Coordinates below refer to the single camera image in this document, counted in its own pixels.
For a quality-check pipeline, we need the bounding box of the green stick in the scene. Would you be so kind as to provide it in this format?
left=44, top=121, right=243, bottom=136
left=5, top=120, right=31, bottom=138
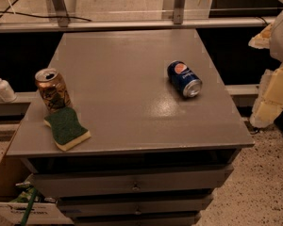
left=20, top=187, right=38, bottom=226

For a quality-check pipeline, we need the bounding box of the top grey drawer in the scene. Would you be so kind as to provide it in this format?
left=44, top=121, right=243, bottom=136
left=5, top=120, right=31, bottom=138
left=29, top=165, right=233, bottom=198

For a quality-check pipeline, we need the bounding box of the black cable on floor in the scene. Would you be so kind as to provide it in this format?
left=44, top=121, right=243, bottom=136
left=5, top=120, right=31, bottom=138
left=0, top=0, right=92, bottom=23

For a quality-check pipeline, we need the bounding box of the white cardboard box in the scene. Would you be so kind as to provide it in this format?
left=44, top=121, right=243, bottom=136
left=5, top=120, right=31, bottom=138
left=0, top=202, right=73, bottom=226

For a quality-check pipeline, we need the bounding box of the middle grey drawer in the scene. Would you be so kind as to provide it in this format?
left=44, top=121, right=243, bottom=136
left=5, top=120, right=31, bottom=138
left=58, top=194, right=212, bottom=218

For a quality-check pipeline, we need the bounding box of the green and yellow sponge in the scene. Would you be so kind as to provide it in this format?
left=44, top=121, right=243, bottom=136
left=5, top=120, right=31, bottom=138
left=43, top=107, right=91, bottom=152

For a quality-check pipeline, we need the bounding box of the grey drawer cabinet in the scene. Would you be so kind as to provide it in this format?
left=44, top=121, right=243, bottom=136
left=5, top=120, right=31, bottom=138
left=8, top=29, right=253, bottom=226

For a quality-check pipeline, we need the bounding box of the blue Pepsi can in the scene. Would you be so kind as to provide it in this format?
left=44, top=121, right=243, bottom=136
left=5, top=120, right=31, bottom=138
left=167, top=60, right=202, bottom=98

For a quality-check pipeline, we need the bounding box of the grey metal rail frame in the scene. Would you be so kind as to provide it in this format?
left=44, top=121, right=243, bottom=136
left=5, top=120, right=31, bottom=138
left=0, top=0, right=283, bottom=32

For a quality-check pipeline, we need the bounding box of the grey drawer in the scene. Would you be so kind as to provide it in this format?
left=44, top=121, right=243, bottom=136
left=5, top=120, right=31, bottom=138
left=29, top=165, right=233, bottom=198
left=58, top=194, right=212, bottom=218

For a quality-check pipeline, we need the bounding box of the orange soda can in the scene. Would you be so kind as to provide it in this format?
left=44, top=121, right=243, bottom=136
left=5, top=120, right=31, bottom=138
left=35, top=68, right=71, bottom=112

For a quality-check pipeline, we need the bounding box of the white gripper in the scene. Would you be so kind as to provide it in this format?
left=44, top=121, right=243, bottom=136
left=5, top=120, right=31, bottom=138
left=248, top=10, right=283, bottom=128

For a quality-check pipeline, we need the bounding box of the white pump bottle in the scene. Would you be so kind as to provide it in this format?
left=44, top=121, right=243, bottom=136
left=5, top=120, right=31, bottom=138
left=0, top=78, right=17, bottom=103

